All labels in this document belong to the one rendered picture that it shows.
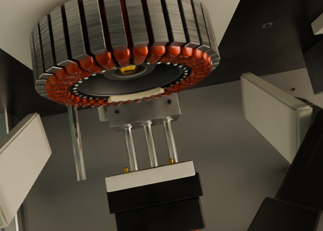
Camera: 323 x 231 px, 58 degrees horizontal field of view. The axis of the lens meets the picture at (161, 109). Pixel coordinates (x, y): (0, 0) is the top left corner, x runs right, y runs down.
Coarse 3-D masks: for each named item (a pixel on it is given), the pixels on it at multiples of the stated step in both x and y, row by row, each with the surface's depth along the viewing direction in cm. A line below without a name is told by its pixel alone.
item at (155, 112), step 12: (168, 96) 30; (108, 108) 30; (120, 108) 30; (132, 108) 30; (144, 108) 30; (156, 108) 30; (168, 108) 30; (120, 120) 30; (132, 120) 30; (144, 120) 30; (156, 120) 31; (168, 120) 32
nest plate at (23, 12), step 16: (0, 0) 13; (16, 0) 14; (32, 0) 14; (48, 0) 14; (64, 0) 14; (208, 0) 17; (224, 0) 17; (0, 16) 15; (16, 16) 15; (32, 16) 15; (224, 16) 19; (0, 32) 16; (16, 32) 16; (224, 32) 22; (0, 48) 18; (16, 48) 18
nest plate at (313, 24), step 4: (320, 16) 25; (316, 20) 26; (320, 20) 25; (312, 24) 27; (316, 24) 26; (320, 24) 25; (312, 28) 27; (316, 28) 26; (320, 28) 26; (316, 32) 26; (320, 32) 26
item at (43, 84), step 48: (96, 0) 13; (144, 0) 14; (192, 0) 15; (48, 48) 14; (96, 48) 13; (144, 48) 13; (192, 48) 15; (48, 96) 17; (96, 96) 20; (144, 96) 21
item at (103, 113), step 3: (99, 108) 31; (102, 108) 31; (105, 108) 31; (99, 111) 31; (102, 111) 31; (105, 111) 31; (99, 114) 31; (102, 114) 31; (105, 114) 31; (99, 117) 31; (102, 117) 31; (105, 117) 31; (99, 120) 31; (102, 120) 31; (105, 120) 31; (108, 120) 32
